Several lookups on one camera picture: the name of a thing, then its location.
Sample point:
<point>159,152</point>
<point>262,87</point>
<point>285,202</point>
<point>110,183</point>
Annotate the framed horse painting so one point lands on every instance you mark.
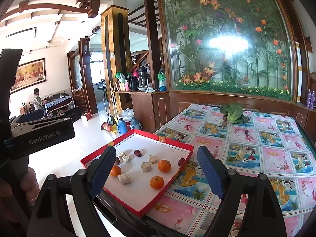
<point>29,74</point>

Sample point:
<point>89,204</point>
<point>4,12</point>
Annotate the flower bamboo glass screen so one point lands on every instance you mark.
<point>231,46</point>

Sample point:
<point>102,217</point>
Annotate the far table with cloth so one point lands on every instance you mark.
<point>59,105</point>

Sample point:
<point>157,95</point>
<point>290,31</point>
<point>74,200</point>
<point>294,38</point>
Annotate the colourful fruit print tablecloth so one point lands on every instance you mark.
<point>275,146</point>

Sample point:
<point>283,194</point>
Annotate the green label water bottle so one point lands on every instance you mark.
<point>162,80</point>

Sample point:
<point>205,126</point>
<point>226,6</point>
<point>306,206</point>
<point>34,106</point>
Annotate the purple spray bottle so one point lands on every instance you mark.
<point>308,99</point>
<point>312,101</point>

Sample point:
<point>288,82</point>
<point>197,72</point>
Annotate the orange tangerine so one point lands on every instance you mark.
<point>115,171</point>
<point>157,182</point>
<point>164,166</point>

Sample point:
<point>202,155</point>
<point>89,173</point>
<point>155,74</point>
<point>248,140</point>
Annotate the seated person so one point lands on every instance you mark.
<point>37,101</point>

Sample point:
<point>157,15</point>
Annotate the dark red jujube date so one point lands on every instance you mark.
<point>137,153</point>

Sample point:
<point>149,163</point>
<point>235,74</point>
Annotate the black thermos pot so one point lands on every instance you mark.
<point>143,78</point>

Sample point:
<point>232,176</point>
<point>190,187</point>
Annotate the red white shallow box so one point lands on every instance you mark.
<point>138,196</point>

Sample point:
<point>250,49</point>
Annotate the grey blue thermos flask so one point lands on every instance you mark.
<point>135,124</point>

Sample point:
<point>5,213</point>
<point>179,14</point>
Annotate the green bok choy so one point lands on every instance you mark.
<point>234,112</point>

